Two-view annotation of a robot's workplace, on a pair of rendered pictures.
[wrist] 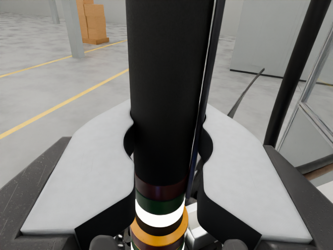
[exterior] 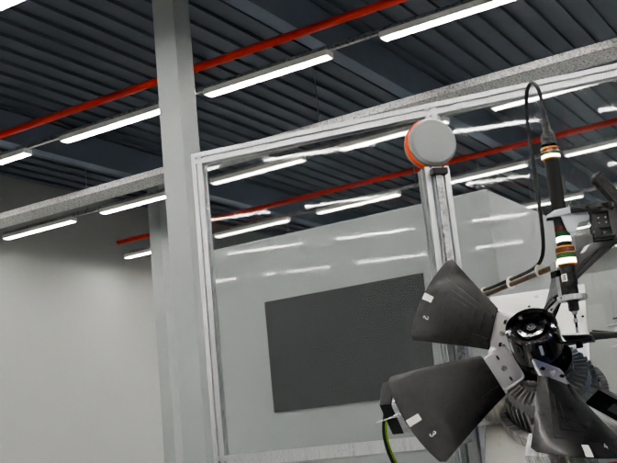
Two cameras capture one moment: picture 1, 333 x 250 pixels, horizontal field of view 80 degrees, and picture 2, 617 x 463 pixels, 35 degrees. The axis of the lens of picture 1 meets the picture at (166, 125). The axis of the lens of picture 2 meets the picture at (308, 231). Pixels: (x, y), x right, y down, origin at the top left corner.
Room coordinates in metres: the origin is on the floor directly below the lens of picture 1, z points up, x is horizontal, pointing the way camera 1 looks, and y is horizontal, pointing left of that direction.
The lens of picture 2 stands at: (0.21, 2.35, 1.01)
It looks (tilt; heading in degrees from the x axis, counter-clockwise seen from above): 12 degrees up; 282
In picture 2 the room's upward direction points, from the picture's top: 6 degrees counter-clockwise
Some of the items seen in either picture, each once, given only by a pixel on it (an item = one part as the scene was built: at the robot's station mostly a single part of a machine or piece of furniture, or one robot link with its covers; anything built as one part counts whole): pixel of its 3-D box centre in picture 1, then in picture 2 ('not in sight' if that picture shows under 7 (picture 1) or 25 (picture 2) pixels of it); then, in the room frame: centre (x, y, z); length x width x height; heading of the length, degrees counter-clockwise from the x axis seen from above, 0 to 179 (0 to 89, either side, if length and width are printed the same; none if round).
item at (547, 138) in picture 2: not in sight; (559, 214); (0.09, 0.00, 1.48); 0.04 x 0.04 x 0.46
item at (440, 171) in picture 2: not in sight; (451, 268); (0.39, -0.61, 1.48); 0.05 x 0.03 x 0.62; 27
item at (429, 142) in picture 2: not in sight; (430, 144); (0.41, -0.64, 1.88); 0.17 x 0.15 x 0.16; 172
